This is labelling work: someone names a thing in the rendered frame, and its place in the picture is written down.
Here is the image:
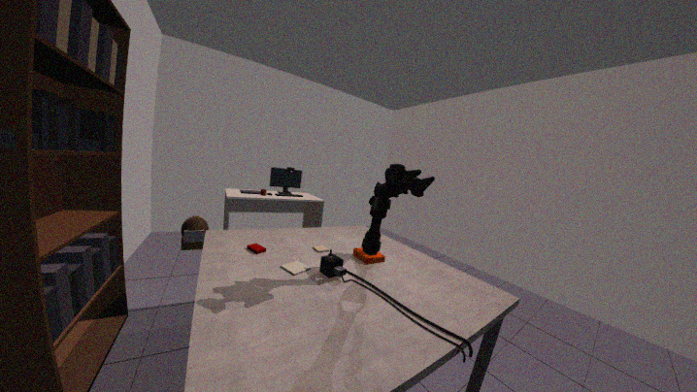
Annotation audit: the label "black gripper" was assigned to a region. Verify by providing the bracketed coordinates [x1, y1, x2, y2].
[384, 167, 434, 198]

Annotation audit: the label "black cable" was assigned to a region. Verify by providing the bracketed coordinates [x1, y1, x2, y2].
[333, 266, 465, 363]

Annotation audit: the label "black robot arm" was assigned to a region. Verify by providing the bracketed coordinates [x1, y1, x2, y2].
[362, 164, 406, 255]

